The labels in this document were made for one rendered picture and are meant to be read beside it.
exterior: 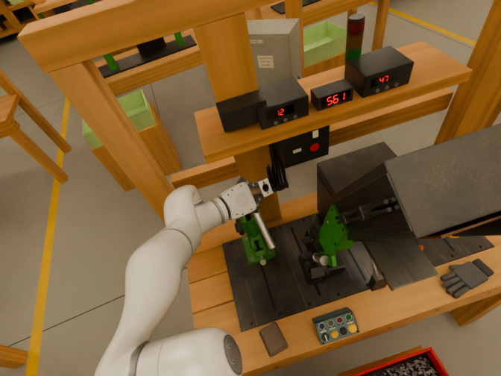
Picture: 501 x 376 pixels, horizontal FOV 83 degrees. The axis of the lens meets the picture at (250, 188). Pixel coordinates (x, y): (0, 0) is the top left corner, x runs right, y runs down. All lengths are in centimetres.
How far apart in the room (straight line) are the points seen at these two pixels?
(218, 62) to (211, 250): 92
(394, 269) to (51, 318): 262
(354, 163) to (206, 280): 84
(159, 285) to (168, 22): 62
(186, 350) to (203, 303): 89
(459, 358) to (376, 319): 108
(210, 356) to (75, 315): 244
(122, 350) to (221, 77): 71
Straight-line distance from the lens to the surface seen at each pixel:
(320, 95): 95
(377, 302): 130
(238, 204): 89
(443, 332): 231
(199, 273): 143
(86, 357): 268
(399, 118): 147
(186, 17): 83
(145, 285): 49
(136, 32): 84
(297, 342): 124
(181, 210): 73
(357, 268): 133
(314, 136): 99
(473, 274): 142
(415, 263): 113
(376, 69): 101
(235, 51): 88
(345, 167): 119
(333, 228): 105
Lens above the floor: 211
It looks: 49 degrees down
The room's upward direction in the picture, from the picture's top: 16 degrees counter-clockwise
